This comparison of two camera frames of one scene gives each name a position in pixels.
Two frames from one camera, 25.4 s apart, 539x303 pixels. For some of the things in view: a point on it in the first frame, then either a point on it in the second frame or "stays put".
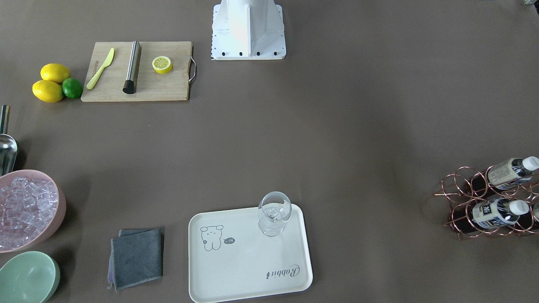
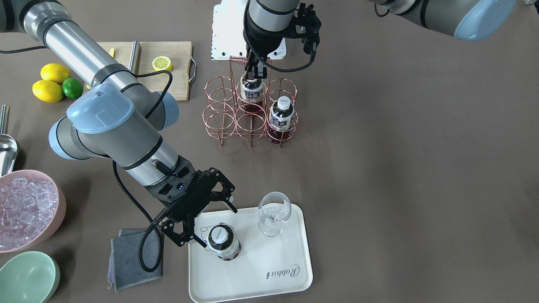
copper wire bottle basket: [478, 209] to [264, 107]
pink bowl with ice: [33, 205] stays put
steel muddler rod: [130, 85] stays put
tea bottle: [497, 212] to [281, 114]
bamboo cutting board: [116, 71] stays put
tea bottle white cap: [513, 172] to [222, 240]
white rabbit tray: [230, 257] stays put
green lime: [72, 88] stays put
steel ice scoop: [8, 145] stays put
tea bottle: [528, 221] to [251, 94]
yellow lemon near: [47, 91] stays put
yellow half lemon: [162, 65] stays put
